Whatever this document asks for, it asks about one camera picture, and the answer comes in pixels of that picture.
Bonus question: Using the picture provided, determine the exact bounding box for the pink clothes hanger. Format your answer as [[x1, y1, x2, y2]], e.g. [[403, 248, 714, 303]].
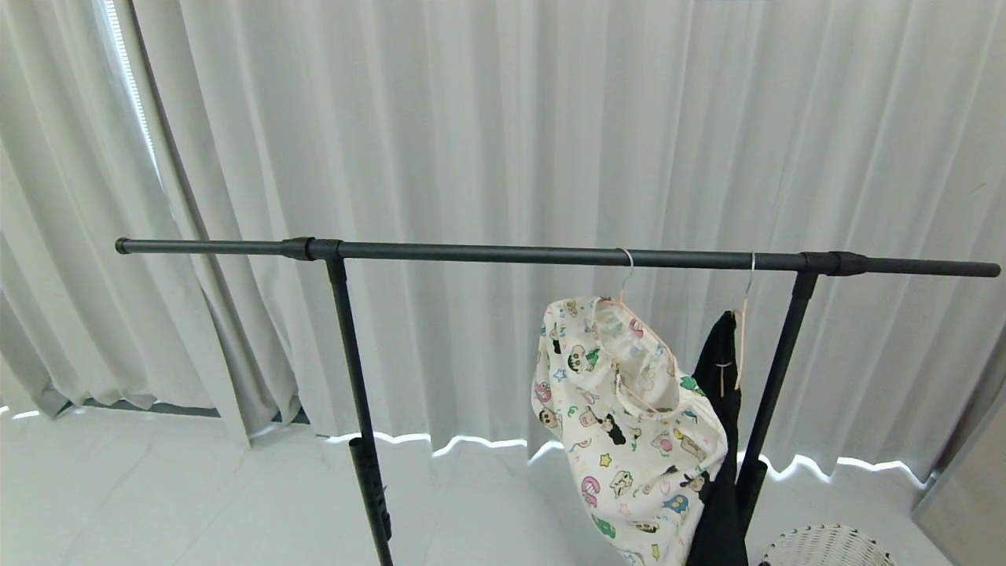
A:
[[591, 248, 681, 416], [717, 252, 757, 398]]

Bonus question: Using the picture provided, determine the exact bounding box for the cream printed garment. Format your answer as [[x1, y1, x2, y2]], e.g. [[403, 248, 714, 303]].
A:
[[531, 296, 729, 566]]

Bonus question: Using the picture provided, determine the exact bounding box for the black garment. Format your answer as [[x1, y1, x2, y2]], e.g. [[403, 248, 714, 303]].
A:
[[685, 311, 751, 566]]

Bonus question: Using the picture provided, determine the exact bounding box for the black clothes rack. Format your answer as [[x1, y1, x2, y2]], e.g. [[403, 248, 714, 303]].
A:
[[115, 236, 1002, 566]]

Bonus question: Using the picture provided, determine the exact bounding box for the white laundry basket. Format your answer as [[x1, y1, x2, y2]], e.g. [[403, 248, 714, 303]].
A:
[[758, 524, 897, 566]]

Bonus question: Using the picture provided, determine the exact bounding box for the white curtain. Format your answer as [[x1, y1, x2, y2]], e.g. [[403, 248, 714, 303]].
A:
[[130, 0, 1006, 482], [0, 0, 311, 449]]

